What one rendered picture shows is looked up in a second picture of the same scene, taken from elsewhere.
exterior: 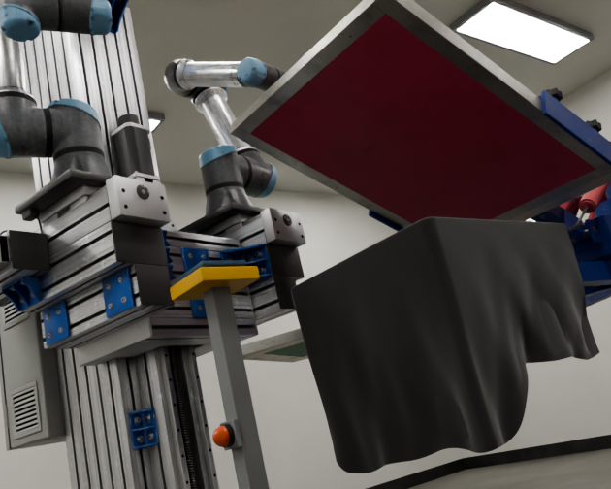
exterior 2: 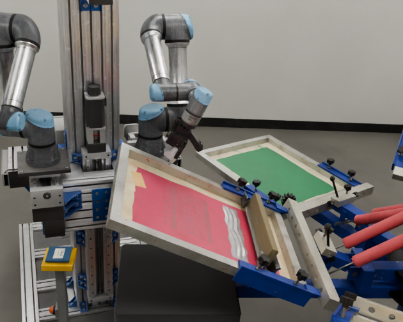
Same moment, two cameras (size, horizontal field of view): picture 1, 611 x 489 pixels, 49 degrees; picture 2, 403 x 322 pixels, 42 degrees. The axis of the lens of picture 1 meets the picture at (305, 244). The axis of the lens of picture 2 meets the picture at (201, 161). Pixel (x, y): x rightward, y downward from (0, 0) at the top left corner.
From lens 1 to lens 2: 2.21 m
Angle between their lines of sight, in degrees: 55
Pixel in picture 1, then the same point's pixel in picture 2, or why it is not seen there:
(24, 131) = (9, 133)
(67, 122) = (29, 132)
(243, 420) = (60, 310)
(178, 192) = not seen: outside the picture
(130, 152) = (87, 114)
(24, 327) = not seen: hidden behind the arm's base
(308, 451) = (384, 89)
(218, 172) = (142, 129)
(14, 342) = not seen: hidden behind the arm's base
